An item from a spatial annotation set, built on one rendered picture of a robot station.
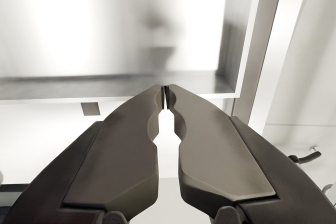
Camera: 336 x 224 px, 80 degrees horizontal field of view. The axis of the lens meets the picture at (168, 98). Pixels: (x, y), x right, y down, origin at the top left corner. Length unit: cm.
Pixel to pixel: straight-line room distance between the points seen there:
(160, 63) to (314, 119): 155
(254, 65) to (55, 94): 16
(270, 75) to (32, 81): 21
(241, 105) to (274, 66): 5
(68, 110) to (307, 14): 120
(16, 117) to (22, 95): 6
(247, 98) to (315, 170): 194
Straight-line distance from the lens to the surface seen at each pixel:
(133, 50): 17
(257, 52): 17
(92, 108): 21
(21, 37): 20
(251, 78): 18
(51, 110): 23
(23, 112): 24
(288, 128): 163
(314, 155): 180
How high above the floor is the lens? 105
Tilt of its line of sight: 58 degrees down
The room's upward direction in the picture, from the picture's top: 176 degrees clockwise
